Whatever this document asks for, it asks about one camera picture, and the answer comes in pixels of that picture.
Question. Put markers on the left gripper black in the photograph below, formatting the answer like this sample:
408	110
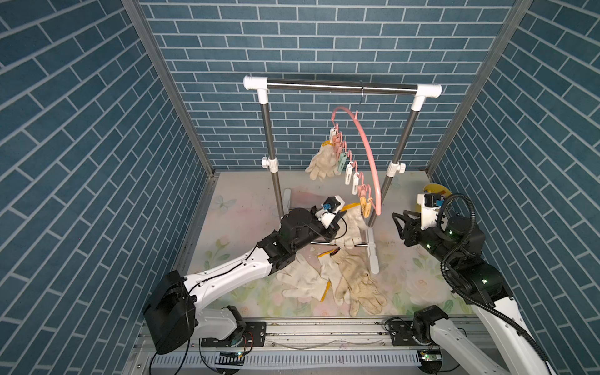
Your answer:
328	232

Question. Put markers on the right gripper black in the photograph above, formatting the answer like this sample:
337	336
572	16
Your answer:
412	226

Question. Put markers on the white cotton glove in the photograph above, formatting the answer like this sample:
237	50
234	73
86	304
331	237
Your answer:
324	164
304	280
350	234

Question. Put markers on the pink clip hanger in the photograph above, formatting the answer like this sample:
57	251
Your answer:
357	163

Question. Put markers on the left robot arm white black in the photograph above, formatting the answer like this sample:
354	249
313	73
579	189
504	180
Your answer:
179	305

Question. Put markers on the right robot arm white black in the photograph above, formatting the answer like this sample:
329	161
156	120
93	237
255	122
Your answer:
457	245

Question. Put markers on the white glove yellow cuff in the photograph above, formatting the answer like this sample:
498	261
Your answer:
337	285

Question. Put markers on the yellow cup with pens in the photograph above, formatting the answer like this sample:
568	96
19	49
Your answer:
436	190

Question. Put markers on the dirty beige cotton glove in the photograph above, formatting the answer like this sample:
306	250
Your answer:
357	286

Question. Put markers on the metal clothes drying rack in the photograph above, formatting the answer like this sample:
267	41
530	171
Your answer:
264	85

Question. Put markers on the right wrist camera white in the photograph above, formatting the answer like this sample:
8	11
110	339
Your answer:
429	217

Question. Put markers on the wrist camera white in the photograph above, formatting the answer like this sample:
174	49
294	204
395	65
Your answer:
429	217
329	210

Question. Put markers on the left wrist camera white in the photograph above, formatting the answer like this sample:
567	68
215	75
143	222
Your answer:
329	210

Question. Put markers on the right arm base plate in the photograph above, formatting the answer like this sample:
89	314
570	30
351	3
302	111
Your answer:
401	333

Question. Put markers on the aluminium front rail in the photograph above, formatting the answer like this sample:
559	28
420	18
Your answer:
314	346

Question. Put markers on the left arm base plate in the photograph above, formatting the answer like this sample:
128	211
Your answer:
252	335

